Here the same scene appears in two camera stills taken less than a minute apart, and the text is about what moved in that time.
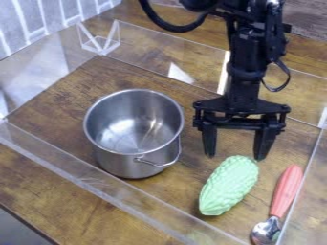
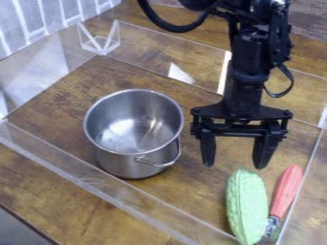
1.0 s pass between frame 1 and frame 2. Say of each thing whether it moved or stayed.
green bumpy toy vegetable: moved
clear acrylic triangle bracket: stayed
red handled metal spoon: stayed
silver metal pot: stayed
